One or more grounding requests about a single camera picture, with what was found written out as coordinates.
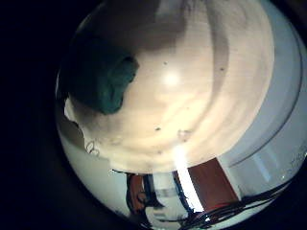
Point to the brown door with glass panel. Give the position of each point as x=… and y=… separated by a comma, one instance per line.
x=214, y=185

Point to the green cloth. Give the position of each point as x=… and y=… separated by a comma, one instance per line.
x=99, y=76

